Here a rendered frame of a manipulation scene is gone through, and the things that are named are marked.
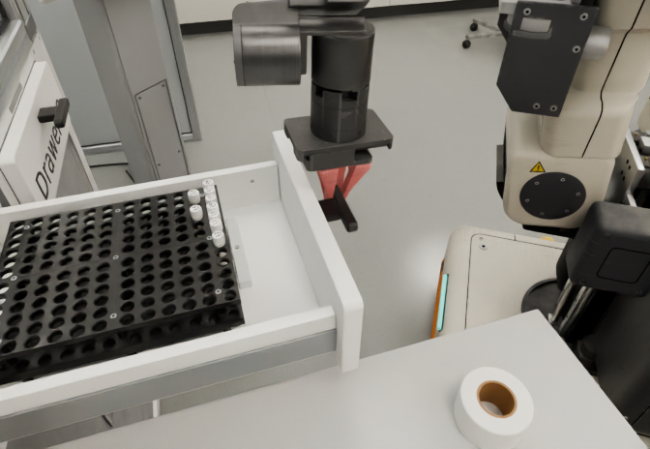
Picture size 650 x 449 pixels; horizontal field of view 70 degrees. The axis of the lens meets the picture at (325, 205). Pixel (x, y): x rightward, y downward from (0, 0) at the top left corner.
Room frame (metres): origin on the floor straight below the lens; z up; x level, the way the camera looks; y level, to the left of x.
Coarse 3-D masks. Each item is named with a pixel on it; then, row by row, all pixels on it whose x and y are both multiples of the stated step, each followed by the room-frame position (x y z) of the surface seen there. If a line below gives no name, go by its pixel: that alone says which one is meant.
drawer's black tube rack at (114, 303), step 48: (48, 240) 0.34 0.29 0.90; (96, 240) 0.34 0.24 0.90; (144, 240) 0.34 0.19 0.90; (192, 240) 0.34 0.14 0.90; (0, 288) 0.28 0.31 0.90; (48, 288) 0.28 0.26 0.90; (96, 288) 0.28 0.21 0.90; (144, 288) 0.28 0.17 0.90; (192, 288) 0.28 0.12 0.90; (0, 336) 0.23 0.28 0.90; (48, 336) 0.23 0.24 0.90; (96, 336) 0.23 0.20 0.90; (144, 336) 0.25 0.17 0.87; (192, 336) 0.25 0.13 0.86; (0, 384) 0.20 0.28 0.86
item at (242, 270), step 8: (232, 224) 0.42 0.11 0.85; (232, 232) 0.41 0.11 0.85; (232, 240) 0.39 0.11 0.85; (240, 240) 0.39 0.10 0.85; (232, 248) 0.38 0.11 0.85; (240, 248) 0.38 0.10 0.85; (240, 256) 0.37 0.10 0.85; (240, 264) 0.36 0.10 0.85; (240, 272) 0.34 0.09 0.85; (248, 272) 0.34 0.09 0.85; (240, 280) 0.33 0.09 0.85; (248, 280) 0.33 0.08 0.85; (240, 288) 0.33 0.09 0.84
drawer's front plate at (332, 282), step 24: (288, 144) 0.48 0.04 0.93; (288, 168) 0.43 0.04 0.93; (288, 192) 0.43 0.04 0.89; (312, 192) 0.39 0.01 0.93; (288, 216) 0.44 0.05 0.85; (312, 216) 0.35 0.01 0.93; (312, 240) 0.33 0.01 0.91; (312, 264) 0.33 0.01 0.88; (336, 264) 0.28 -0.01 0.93; (336, 288) 0.26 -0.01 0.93; (336, 312) 0.26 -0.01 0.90; (360, 312) 0.24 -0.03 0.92; (360, 336) 0.24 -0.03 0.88; (336, 360) 0.25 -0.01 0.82
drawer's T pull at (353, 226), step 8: (336, 192) 0.41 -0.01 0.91; (320, 200) 0.39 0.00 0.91; (328, 200) 0.39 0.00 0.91; (336, 200) 0.39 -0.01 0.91; (344, 200) 0.39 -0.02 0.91; (328, 208) 0.38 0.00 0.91; (336, 208) 0.38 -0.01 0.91; (344, 208) 0.38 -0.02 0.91; (328, 216) 0.37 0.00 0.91; (336, 216) 0.37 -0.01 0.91; (344, 216) 0.37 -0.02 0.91; (352, 216) 0.37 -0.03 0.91; (344, 224) 0.36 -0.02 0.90; (352, 224) 0.35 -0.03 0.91
